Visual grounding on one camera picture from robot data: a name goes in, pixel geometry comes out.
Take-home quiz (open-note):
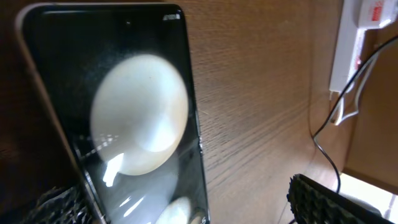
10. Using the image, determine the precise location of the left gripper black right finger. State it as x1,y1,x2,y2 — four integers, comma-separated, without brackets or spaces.
287,174,392,224

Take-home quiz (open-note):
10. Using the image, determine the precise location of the black charger cable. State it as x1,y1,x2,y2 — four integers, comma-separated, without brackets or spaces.
312,35,398,194

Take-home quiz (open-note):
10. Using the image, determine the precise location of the white power strip cord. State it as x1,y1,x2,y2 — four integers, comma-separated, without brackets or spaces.
329,52,381,126

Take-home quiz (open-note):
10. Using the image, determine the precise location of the black smartphone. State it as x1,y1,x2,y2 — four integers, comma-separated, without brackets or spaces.
15,2,210,223

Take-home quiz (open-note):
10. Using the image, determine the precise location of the white power strip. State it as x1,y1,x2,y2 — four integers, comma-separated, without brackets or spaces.
329,0,397,93

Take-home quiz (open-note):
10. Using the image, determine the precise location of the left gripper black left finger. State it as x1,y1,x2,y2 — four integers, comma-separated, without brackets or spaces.
19,187,93,224

